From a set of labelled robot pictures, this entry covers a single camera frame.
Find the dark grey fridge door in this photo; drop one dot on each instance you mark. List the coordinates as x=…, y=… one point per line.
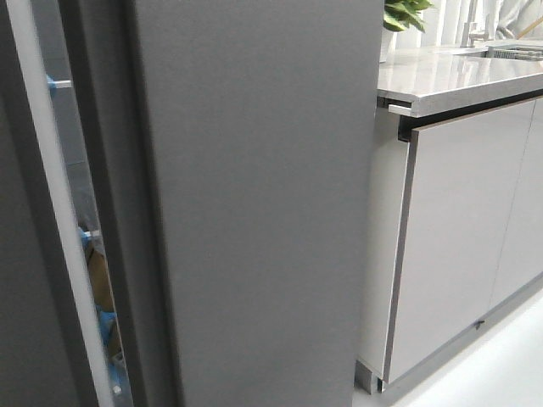
x=229, y=146
x=43, y=357

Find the brown cardboard box in fridge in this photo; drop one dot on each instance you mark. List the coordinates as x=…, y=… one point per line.
x=99, y=278

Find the grey cabinet door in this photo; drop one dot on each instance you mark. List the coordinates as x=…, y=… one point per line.
x=521, y=254
x=461, y=180

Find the blue-capped item in fridge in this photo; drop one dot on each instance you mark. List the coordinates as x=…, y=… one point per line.
x=108, y=330

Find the fridge interior shelf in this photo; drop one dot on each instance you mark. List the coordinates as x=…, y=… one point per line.
x=54, y=85

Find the white cabinet side panel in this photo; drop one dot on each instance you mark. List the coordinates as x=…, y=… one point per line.
x=387, y=184

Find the white plant pot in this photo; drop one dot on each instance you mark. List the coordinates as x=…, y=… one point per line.
x=386, y=44

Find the grey stone countertop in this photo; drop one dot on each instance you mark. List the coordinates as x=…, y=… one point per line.
x=424, y=81

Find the green potted plant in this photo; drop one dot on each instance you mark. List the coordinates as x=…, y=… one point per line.
x=401, y=15

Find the silver kitchen faucet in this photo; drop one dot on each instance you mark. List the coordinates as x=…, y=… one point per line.
x=471, y=31

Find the stainless steel sink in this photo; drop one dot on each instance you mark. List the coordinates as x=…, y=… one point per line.
x=521, y=52

